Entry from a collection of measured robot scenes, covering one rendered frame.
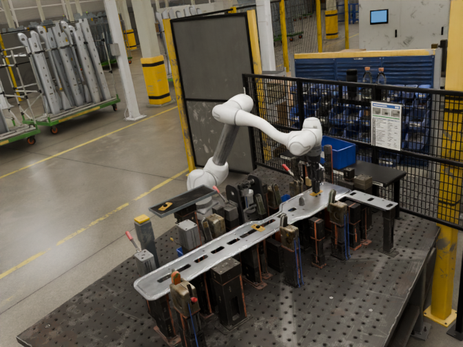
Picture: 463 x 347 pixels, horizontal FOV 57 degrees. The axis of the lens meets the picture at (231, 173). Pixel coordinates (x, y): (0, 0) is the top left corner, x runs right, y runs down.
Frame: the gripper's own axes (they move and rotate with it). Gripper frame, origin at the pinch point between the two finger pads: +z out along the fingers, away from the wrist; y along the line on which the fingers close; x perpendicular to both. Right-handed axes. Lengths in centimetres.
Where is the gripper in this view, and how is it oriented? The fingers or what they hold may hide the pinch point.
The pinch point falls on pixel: (315, 186)
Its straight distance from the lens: 256.4
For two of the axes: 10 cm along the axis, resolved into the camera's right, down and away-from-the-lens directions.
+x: 7.8, -3.3, 5.3
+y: 6.2, 2.3, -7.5
